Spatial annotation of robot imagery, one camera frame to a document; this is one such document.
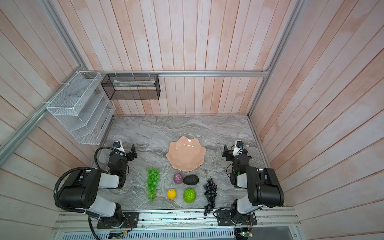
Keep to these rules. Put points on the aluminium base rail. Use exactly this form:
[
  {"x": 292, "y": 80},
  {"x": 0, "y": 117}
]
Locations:
[{"x": 192, "y": 224}]

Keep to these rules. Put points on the black wire mesh basket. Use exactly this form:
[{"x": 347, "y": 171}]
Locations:
[{"x": 129, "y": 87}]

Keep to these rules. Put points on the yellow fake lemon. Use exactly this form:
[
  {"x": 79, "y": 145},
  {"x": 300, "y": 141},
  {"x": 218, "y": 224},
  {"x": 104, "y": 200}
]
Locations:
[{"x": 171, "y": 194}]

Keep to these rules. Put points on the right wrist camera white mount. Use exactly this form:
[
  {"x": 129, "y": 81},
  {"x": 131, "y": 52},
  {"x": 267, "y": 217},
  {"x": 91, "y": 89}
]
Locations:
[{"x": 238, "y": 148}]

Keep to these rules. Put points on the white wire mesh shelf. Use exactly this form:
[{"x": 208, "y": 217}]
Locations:
[{"x": 82, "y": 111}]

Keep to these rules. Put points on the left aluminium frame bar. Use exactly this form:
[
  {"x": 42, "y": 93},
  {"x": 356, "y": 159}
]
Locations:
[{"x": 17, "y": 138}]

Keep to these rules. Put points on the dark purple fake grape bunch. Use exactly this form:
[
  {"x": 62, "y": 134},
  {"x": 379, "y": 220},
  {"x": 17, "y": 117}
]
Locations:
[{"x": 210, "y": 192}]

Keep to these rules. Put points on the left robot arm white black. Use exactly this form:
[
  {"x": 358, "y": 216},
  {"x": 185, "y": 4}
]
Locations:
[{"x": 77, "y": 189}]

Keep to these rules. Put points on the horizontal aluminium frame bar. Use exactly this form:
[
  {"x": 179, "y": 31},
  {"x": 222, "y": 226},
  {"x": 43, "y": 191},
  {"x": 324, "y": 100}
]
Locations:
[{"x": 241, "y": 73}]

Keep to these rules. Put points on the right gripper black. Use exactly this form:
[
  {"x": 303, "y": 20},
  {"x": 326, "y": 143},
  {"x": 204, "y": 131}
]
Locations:
[{"x": 229, "y": 153}]

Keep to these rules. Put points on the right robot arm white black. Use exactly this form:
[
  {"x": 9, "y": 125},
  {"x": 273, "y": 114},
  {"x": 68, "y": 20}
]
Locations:
[{"x": 262, "y": 185}]

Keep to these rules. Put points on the pink scalloped fruit bowl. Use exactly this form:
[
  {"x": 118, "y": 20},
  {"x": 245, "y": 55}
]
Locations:
[{"x": 186, "y": 154}]

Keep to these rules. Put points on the purple fake fruit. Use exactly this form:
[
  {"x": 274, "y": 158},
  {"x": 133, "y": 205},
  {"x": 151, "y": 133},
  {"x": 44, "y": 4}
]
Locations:
[{"x": 178, "y": 178}]

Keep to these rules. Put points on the right aluminium frame bar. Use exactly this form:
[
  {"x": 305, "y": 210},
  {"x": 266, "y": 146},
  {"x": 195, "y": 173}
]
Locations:
[{"x": 279, "y": 45}]

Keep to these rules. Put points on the green fake grape bunch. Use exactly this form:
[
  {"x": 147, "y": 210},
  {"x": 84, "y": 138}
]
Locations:
[{"x": 152, "y": 182}]

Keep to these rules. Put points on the dark fake avocado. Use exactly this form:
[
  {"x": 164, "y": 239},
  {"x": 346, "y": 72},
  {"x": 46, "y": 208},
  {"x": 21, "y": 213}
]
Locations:
[{"x": 191, "y": 180}]

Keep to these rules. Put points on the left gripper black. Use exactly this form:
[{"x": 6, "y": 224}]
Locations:
[{"x": 130, "y": 154}]

